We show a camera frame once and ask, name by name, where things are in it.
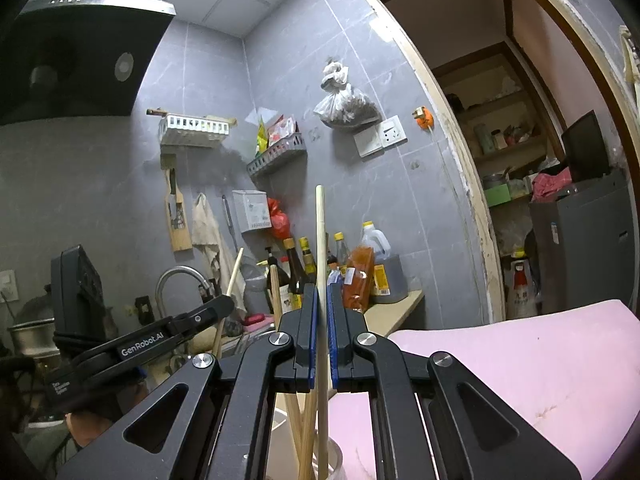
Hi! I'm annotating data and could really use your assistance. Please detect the white plastic utensil holder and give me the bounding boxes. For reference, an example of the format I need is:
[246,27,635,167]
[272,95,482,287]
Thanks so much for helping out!
[264,408,346,480]

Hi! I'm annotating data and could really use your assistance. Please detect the tan wooden chopstick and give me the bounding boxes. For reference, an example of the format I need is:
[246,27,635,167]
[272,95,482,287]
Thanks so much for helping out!
[316,185,330,480]
[268,263,306,461]

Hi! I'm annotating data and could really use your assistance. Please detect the light bamboo chopstick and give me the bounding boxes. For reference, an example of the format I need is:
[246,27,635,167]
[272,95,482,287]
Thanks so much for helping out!
[209,246,245,361]

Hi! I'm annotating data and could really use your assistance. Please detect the pale chopstick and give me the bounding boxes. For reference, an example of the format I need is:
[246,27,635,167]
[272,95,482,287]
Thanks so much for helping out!
[298,390,318,480]

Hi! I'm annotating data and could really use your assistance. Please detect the left hand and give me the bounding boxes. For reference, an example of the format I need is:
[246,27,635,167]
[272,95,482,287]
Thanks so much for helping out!
[65,380,149,448]

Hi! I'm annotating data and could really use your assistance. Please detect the steel faucet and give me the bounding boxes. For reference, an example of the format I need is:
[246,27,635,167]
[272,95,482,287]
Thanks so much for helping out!
[154,264,213,318]

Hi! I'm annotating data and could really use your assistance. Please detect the wooden knife holder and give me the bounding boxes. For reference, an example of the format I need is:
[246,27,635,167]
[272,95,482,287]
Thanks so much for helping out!
[160,154,192,252]

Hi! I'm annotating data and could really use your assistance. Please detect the hanging beige cloth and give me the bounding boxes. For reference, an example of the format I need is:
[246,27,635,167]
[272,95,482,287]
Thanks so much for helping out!
[191,193,236,292]

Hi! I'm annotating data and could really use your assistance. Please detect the large oil jug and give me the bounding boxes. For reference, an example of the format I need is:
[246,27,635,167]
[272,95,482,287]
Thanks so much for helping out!
[361,221,408,304]

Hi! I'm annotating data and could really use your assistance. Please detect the orange spice bag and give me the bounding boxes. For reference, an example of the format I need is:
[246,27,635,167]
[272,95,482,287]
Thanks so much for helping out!
[343,245,375,313]

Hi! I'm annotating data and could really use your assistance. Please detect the pink floral tablecloth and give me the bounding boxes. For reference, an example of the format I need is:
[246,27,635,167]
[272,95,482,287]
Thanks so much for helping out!
[326,299,640,480]

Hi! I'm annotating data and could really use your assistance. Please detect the dark vinegar bottle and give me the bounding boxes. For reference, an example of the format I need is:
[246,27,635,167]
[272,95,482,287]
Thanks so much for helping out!
[265,246,292,313]

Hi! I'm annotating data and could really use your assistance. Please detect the dark soy sauce bottle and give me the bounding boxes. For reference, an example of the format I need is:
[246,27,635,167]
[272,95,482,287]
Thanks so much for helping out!
[283,237,308,310]

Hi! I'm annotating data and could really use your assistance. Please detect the red plastic bag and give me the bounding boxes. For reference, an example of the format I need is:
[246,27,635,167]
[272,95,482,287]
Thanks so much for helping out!
[267,197,291,240]

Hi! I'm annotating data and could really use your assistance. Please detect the dark grey cabinet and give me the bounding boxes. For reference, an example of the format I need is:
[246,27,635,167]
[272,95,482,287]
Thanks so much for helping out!
[529,169,634,314]

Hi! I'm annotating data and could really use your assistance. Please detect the black range hood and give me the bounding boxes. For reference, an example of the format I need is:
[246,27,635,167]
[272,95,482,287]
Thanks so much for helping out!
[1,0,176,126]

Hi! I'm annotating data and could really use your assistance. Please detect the red cloth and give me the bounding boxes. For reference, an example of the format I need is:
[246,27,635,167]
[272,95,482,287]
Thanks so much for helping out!
[532,168,573,202]

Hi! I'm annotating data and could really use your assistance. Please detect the hanging bag of food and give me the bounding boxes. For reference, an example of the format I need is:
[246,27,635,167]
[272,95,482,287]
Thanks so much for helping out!
[314,61,381,131]

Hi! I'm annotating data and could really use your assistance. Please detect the cream rubber gloves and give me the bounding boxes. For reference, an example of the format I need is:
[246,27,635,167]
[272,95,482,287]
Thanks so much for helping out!
[618,25,639,87]

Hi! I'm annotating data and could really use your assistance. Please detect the white wall box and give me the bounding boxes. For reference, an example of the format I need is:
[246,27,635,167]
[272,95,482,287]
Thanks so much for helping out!
[232,190,272,233]

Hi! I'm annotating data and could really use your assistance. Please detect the white wall basket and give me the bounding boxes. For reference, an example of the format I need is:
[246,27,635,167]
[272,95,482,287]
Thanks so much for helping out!
[146,108,238,148]

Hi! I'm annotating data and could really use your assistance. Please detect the grey wall shelf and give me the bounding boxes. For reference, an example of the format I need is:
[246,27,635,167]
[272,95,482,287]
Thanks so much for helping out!
[246,133,306,178]

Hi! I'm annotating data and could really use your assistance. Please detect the white wall socket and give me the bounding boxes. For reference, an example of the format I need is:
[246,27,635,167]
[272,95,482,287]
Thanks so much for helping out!
[354,116,407,158]

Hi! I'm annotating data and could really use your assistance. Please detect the orange wall hook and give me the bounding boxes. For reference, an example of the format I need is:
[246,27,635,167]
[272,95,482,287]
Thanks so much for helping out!
[412,106,435,130]

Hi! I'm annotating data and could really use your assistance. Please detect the wooden door frame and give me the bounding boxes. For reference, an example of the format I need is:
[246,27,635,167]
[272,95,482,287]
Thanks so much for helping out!
[367,0,639,322]

